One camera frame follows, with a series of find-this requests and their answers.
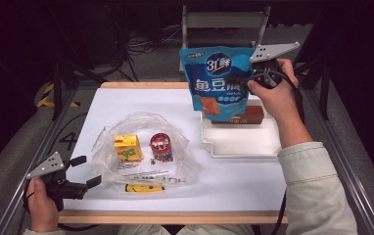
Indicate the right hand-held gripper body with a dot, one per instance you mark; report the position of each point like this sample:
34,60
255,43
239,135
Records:
268,52

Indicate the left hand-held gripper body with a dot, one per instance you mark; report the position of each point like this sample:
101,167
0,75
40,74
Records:
46,164

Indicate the blue snack pouch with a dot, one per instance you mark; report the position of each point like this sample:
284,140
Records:
214,94

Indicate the yellow drink carton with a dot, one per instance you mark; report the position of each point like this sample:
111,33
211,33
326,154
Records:
128,147

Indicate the white plastic tray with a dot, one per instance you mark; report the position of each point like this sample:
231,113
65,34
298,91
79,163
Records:
240,140

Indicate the red lidded candy jar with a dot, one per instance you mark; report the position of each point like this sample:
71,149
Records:
160,145

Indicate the translucent smiley plastic bag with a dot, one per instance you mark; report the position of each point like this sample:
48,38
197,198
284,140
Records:
181,163

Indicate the person's right hand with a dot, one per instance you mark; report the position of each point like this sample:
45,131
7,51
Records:
279,101

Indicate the person's left hand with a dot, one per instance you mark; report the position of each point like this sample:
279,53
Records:
41,212

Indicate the white metal stand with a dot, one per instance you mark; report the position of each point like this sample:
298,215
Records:
224,20

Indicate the yellow black hazard tape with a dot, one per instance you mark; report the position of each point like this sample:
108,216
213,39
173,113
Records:
48,103

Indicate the white table sheet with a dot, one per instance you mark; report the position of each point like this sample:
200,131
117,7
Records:
234,186

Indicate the person's beige trousers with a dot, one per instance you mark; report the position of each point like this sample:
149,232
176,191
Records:
208,230

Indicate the aluminium floor rail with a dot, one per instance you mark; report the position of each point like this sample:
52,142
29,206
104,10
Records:
43,150
345,163

